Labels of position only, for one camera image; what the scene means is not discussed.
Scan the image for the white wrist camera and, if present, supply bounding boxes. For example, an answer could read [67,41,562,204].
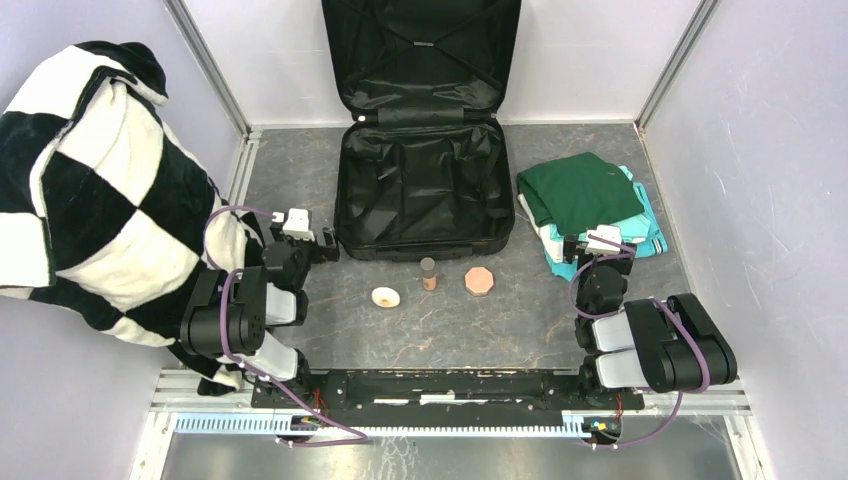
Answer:
[585,225,622,256]
[270,208,316,242]

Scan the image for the black white checkered blanket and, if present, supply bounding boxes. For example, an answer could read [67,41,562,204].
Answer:
[1,41,265,396]

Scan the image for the small white round jar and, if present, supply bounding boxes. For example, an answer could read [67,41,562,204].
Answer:
[371,286,401,308]

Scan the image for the aluminium frame rail base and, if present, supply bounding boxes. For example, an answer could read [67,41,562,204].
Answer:
[131,370,772,479]

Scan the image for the brown grey cylindrical bottle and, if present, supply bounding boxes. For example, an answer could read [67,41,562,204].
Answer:
[420,257,438,291]

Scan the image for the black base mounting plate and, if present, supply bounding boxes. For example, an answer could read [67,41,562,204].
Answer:
[287,369,645,429]

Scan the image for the pink octagonal compact box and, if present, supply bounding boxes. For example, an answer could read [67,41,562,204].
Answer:
[464,266,495,296]

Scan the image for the teal shorts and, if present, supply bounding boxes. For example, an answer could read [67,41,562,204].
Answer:
[543,228,669,280]

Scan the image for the white shirt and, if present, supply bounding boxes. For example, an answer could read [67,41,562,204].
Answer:
[517,194,564,263]

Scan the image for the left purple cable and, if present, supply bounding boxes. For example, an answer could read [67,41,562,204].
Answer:
[202,205,370,449]

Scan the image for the black open suitcase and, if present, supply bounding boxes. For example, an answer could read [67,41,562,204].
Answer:
[322,0,521,261]

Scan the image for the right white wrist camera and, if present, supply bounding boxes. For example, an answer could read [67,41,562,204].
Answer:
[585,225,622,256]

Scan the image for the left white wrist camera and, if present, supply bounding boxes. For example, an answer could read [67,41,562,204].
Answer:
[270,208,316,242]

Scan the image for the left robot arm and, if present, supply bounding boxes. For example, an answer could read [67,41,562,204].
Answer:
[179,221,340,408]

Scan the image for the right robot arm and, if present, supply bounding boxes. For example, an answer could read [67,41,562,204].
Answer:
[562,230,738,408]

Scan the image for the light aqua shirt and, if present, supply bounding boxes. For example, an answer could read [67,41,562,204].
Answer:
[613,165,667,251]

